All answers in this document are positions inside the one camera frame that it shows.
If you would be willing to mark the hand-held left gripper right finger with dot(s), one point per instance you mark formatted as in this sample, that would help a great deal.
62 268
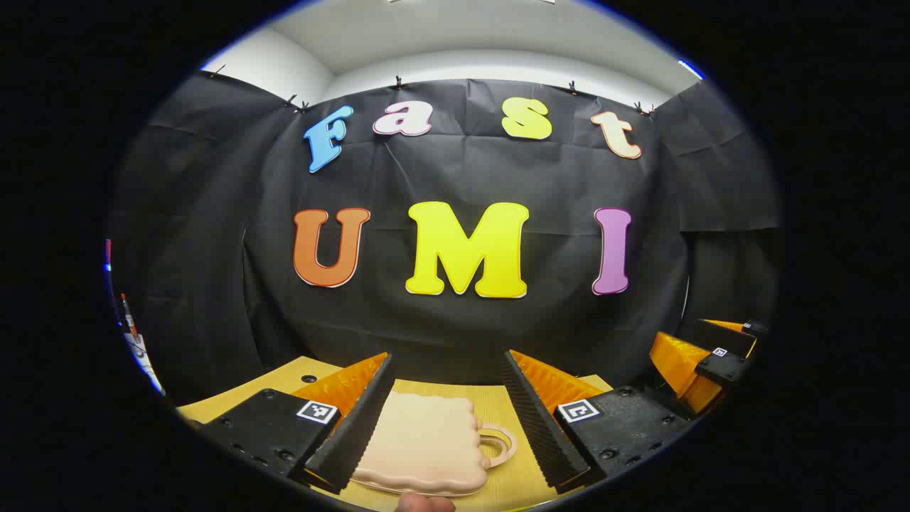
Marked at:
533 419

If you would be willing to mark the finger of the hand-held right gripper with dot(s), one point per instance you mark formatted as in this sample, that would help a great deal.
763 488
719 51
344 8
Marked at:
732 338
725 366

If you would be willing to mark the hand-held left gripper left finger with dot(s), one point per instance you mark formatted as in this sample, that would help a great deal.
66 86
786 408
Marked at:
370 419

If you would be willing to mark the black backdrop cloth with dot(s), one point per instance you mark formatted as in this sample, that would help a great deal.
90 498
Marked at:
554 323

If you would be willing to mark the white side table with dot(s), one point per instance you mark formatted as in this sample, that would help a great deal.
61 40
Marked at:
142 359

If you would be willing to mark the red bottle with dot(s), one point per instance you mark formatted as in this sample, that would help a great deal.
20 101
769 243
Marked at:
129 320

